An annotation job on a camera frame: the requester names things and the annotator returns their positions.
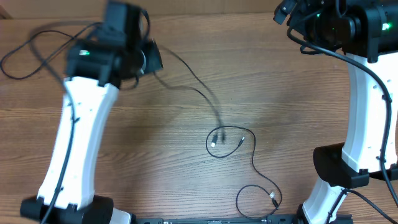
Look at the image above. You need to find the black usb cable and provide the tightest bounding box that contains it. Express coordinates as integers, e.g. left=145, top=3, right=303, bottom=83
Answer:
left=205, top=125, right=283, bottom=220
left=0, top=21, right=103, bottom=80
left=152, top=45, right=226, bottom=148

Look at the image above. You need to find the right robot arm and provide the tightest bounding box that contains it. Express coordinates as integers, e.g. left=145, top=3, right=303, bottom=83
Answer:
left=274, top=0, right=397, bottom=223

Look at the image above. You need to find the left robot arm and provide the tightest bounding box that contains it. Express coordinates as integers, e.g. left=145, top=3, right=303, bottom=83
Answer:
left=20, top=1, right=163, bottom=223

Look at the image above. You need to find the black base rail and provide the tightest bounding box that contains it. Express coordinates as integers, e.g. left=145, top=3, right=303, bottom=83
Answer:
left=134, top=215, right=304, bottom=224

